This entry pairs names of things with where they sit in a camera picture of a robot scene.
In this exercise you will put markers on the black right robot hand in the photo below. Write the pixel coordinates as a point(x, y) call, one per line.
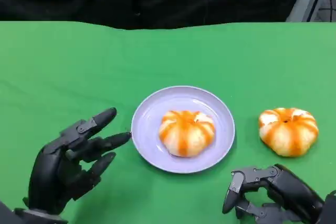
point(294, 190)

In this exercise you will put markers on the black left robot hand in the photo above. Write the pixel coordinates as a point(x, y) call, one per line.
point(52, 171)

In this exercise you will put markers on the lilac plate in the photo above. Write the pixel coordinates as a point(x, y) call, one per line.
point(147, 134)

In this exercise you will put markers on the green table cloth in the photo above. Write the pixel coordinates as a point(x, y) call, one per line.
point(168, 58)

